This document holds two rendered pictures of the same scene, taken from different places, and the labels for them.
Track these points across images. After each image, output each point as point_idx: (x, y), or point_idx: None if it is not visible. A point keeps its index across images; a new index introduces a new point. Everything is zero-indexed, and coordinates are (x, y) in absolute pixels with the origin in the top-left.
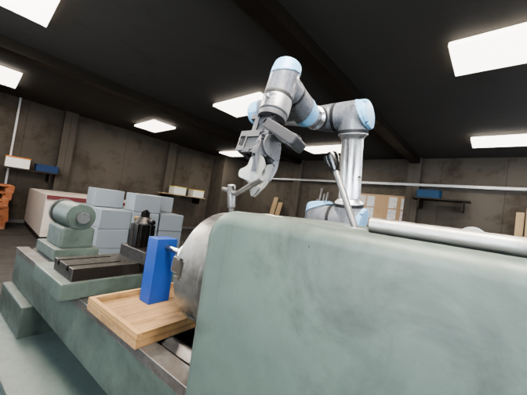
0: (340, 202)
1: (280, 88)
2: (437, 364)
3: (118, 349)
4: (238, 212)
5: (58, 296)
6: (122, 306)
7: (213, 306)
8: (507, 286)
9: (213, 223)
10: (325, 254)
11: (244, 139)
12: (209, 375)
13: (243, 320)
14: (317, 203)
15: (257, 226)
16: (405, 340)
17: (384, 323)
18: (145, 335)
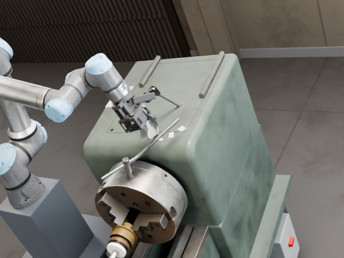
0: (29, 132)
1: (121, 77)
2: (231, 106)
3: None
4: (191, 137)
5: None
6: None
7: (209, 175)
8: (228, 80)
9: (148, 182)
10: (214, 112)
11: (137, 120)
12: (218, 194)
13: (214, 161)
14: (13, 153)
15: (201, 130)
16: (228, 109)
17: (225, 111)
18: None
